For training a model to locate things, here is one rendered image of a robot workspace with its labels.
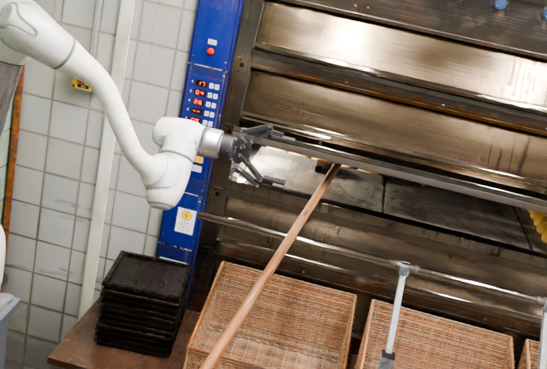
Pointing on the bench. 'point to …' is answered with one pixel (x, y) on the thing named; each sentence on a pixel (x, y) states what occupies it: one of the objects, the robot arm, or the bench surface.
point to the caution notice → (185, 221)
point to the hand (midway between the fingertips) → (286, 160)
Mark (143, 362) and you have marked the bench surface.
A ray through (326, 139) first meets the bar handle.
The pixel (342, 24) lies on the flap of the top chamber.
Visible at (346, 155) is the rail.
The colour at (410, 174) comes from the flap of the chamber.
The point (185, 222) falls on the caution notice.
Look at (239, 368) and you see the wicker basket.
